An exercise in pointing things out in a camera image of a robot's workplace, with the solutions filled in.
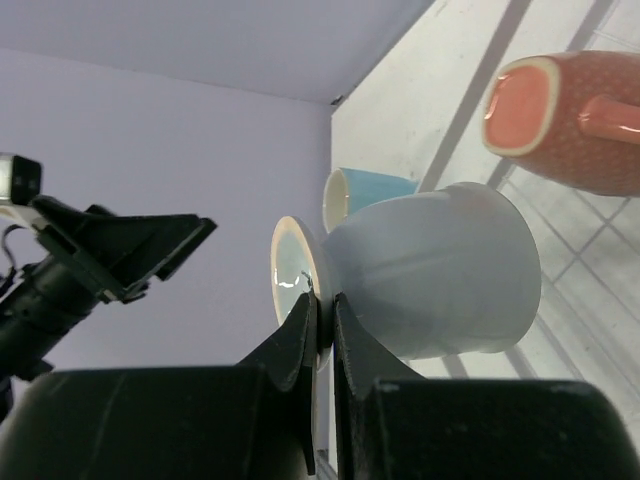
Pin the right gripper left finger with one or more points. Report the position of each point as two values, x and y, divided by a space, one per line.
250 420

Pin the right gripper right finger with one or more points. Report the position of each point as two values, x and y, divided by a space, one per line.
392 423

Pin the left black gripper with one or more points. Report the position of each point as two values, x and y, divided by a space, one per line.
96 255

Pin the pale grey footed cup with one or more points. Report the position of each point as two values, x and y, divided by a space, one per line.
428 275

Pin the light blue mug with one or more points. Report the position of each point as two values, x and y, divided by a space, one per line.
347 191

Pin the clear acrylic dish rack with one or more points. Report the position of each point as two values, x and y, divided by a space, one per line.
417 115

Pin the coral orange mug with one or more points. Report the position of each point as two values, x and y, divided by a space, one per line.
570 117

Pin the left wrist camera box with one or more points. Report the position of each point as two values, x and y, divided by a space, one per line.
21 180

